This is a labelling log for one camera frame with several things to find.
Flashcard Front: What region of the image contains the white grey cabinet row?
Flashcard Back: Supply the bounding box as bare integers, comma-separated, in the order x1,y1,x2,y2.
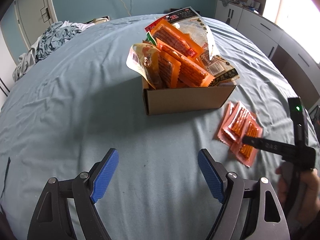
214,0,319,111

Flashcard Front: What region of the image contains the grey white door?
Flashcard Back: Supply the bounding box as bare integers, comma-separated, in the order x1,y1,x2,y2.
14,0,57,48

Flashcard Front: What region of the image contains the person right hand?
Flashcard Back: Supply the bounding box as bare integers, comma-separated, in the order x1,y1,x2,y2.
274,160,320,228

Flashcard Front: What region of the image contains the yellow chicken feet snack bag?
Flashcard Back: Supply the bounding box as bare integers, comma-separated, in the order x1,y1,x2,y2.
126,43,163,89

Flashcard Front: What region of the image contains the green white snack packet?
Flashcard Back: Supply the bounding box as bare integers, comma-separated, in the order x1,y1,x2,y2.
146,31,157,46

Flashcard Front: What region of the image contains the pink orange spicy stick packet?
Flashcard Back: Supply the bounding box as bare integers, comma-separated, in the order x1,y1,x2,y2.
150,20,204,61

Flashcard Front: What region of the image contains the crumpled blue grey blanket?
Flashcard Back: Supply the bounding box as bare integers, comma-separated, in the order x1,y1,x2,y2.
12,21,95,82

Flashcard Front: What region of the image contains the light blue bed sheet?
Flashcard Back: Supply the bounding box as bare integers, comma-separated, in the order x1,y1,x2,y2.
1,15,281,239

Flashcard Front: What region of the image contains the large clear red snack bag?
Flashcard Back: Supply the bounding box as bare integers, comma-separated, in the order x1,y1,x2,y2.
145,7,239,87

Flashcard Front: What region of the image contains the long orange spicy strip packet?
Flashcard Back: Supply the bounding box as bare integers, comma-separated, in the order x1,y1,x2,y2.
156,38,215,87

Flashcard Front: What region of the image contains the brown cardboard box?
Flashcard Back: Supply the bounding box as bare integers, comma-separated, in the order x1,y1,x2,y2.
142,78,236,115

